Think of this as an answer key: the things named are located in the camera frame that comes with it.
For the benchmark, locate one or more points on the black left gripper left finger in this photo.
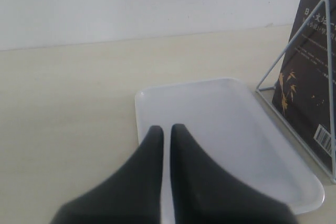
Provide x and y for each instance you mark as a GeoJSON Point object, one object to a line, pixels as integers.
{"type": "Point", "coordinates": [131, 195]}

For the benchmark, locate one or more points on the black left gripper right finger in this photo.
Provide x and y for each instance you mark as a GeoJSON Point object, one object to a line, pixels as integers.
{"type": "Point", "coordinates": [203, 192]}

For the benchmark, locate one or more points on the dark brown spine book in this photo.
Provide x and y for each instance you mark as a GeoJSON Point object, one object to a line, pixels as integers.
{"type": "Point", "coordinates": [302, 93]}

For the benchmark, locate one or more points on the white plastic tray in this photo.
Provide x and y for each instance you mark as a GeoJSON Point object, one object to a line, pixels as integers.
{"type": "Point", "coordinates": [232, 127]}

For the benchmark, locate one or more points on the white wire book rack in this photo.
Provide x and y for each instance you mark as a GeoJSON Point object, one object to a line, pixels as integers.
{"type": "Point", "coordinates": [329, 170]}

